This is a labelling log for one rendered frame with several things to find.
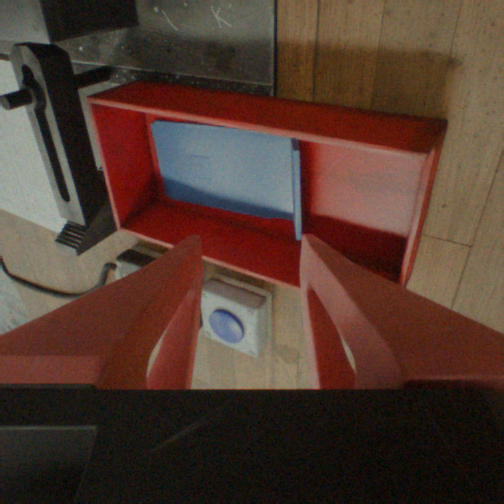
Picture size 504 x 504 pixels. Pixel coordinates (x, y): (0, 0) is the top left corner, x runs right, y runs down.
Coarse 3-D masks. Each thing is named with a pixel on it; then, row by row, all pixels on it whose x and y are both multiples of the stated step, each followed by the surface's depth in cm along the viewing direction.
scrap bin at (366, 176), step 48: (96, 96) 32; (144, 96) 32; (192, 96) 32; (240, 96) 31; (144, 144) 39; (336, 144) 24; (384, 144) 23; (432, 144) 23; (144, 192) 40; (336, 192) 32; (384, 192) 30; (240, 240) 37; (288, 240) 36; (336, 240) 34; (384, 240) 32
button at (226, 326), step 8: (216, 312) 42; (224, 312) 42; (216, 320) 42; (224, 320) 42; (232, 320) 41; (216, 328) 43; (224, 328) 42; (232, 328) 42; (240, 328) 42; (224, 336) 43; (232, 336) 42; (240, 336) 42
